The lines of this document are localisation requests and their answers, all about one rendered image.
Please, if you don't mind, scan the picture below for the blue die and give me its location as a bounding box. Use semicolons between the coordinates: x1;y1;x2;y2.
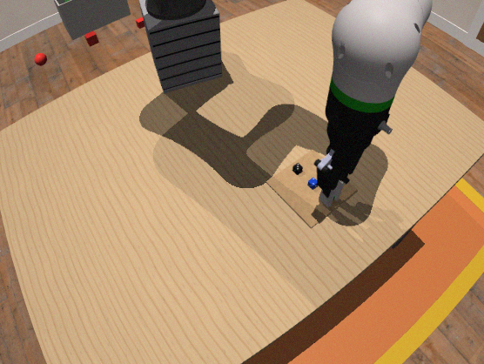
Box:
307;178;317;189

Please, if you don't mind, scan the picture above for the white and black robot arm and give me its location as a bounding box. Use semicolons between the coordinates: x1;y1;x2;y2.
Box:
145;0;433;138

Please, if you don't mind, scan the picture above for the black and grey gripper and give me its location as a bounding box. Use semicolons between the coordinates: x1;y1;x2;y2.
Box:
314;122;373;207

